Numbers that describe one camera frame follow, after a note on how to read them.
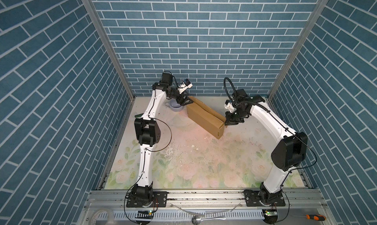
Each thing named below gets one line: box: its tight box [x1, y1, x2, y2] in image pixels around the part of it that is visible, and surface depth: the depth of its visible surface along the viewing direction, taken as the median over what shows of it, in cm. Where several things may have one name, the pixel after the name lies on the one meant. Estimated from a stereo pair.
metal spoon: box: [191, 215, 227, 225], surface depth 70 cm
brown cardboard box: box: [186, 95, 227, 140], surface depth 90 cm
